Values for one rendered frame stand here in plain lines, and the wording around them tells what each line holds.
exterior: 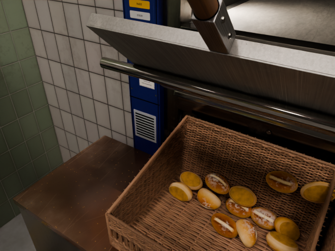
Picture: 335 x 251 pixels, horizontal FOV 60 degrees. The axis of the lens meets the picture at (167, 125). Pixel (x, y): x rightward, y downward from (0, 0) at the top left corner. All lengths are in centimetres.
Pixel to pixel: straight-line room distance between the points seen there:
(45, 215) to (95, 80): 64
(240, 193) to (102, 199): 52
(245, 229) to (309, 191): 23
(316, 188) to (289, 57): 62
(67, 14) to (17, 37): 35
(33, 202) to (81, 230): 25
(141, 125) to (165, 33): 84
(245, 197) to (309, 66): 71
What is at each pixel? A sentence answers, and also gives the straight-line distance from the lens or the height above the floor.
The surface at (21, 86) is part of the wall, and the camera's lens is 175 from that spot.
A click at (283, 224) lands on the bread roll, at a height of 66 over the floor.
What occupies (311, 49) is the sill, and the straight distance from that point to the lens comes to 93.
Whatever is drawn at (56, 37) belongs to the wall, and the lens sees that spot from 156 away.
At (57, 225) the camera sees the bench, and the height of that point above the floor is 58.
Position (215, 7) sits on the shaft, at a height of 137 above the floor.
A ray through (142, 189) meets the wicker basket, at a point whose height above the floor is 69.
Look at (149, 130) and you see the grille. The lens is 129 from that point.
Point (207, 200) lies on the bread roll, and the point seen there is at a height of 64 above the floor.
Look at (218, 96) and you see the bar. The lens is 61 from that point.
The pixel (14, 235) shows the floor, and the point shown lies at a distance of 199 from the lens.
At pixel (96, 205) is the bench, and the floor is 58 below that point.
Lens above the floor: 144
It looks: 33 degrees down
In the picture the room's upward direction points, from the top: straight up
